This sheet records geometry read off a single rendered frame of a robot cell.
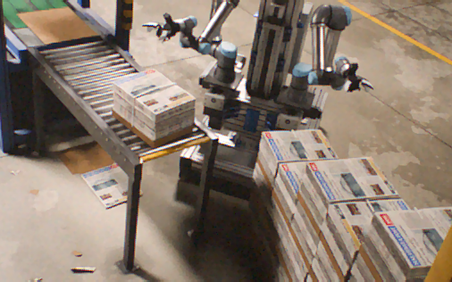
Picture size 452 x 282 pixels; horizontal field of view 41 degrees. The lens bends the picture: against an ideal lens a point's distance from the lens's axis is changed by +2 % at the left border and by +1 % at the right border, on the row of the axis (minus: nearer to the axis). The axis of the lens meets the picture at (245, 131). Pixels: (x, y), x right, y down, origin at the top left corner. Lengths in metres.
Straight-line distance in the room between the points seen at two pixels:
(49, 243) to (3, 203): 0.47
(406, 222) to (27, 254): 2.28
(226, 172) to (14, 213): 1.37
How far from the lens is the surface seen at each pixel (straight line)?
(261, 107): 3.93
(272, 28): 3.78
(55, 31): 4.37
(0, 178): 4.35
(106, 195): 4.16
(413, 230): 2.41
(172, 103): 3.24
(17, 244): 3.90
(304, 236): 3.06
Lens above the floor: 2.80
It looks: 35 degrees down
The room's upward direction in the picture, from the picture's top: 11 degrees clockwise
